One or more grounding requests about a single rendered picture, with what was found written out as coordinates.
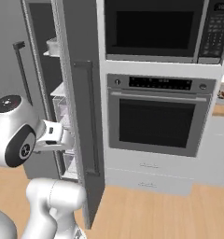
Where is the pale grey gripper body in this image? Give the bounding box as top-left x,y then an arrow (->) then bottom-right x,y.
61,127 -> 77,153

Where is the white counter cabinet run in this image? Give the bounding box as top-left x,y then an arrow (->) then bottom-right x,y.
191,114 -> 224,189

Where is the clear fridge drawer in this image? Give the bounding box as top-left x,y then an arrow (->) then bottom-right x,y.
51,93 -> 78,181

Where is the white fridge shelf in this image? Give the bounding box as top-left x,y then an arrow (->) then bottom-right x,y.
43,49 -> 61,59
49,82 -> 67,97

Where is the grey fridge door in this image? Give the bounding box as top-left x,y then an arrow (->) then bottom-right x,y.
50,0 -> 106,231
0,0 -> 61,181

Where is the white drawer front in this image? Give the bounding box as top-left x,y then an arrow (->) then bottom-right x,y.
105,148 -> 196,180
105,167 -> 195,197

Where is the white tall cabinet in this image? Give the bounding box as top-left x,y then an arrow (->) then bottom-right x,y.
95,0 -> 224,198

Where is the grey fridge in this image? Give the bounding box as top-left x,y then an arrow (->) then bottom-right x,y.
21,0 -> 84,182

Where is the black and steel microwave oven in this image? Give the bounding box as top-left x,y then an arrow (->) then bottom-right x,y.
104,0 -> 224,65

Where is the dark fridge door handle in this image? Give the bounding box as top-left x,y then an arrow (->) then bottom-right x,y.
12,40 -> 34,105
73,60 -> 101,177

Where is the silver drawer handle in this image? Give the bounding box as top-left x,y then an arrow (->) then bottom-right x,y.
137,182 -> 158,189
139,162 -> 160,169

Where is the steel wall oven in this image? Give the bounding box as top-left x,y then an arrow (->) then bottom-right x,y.
106,73 -> 217,158

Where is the steel oven door handle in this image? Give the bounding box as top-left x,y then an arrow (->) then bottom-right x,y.
109,90 -> 208,103

